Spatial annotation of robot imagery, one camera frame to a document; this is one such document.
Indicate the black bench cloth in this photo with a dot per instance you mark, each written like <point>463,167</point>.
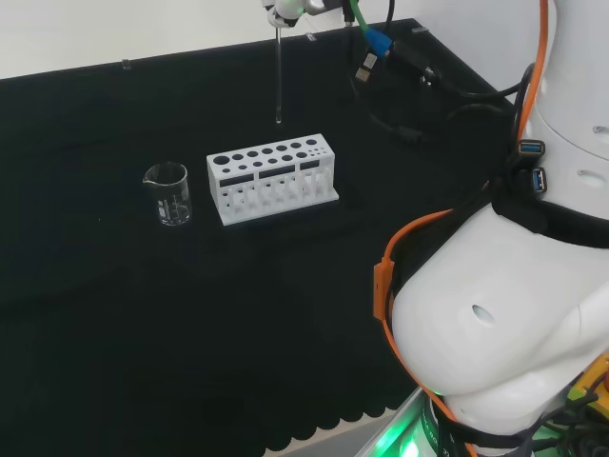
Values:
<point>143,309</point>

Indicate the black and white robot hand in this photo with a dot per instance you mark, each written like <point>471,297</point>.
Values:
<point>284,9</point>

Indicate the white test tube rack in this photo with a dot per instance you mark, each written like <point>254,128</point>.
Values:
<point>266,190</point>

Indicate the clear glass beaker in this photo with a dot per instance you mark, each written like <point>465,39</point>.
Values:
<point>169,195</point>

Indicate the black hub with blue ports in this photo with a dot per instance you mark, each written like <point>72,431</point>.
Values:
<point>533,164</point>

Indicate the glass rod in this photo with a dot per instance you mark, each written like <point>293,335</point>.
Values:
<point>278,76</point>

